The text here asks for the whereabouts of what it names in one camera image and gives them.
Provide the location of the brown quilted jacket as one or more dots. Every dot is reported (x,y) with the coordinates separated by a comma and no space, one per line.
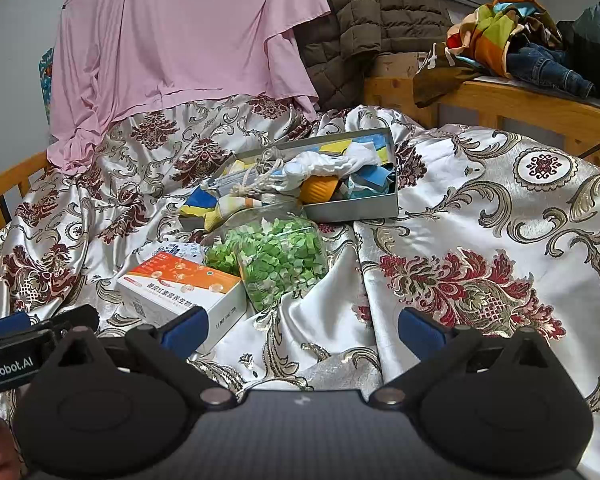
(370,20)

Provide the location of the grey metal tin box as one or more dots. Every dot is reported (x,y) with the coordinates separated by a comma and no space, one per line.
(360,210)

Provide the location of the dark green bag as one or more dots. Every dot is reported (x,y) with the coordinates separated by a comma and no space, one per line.
(595,45)

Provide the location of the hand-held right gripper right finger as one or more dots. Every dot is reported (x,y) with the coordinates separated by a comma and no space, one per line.
(420,332)

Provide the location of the blue jeans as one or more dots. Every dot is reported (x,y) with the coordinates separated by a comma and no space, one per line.
(545,67)

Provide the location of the teal patterned wall hanging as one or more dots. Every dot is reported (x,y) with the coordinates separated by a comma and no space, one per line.
(46,85)

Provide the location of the white gauze cloth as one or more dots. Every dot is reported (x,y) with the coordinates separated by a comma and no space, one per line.
(325,162)

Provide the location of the grey face mask bundle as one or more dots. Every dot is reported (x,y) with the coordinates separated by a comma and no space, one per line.
(235,180)

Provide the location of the bag of green paper stars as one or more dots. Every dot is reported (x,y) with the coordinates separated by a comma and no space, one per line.
(275,260)

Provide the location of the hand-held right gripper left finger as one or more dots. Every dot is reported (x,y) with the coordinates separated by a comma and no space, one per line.
(182,332)

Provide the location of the orange white carton box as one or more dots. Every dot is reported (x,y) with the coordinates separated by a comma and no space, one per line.
(180,275)

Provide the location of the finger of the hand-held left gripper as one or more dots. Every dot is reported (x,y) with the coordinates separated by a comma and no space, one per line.
(75,322)
(2,323)

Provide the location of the floral satin bedspread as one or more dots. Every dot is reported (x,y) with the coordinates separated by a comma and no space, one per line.
(480,220)

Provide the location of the wooden bed frame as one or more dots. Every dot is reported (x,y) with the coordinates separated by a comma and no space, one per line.
(530,110)

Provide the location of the multicoloured patchwork cloth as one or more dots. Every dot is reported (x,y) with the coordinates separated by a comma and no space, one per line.
(490,30)

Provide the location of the orange plastic cap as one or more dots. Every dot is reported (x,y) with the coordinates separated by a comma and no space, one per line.
(317,190)

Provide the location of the pink cloth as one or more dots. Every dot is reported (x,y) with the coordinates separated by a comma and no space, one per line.
(180,35)

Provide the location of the white printed packet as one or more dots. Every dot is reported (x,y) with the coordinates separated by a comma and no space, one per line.
(180,250)

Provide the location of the teal white tissue pack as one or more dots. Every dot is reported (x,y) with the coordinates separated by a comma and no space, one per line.
(370,180)

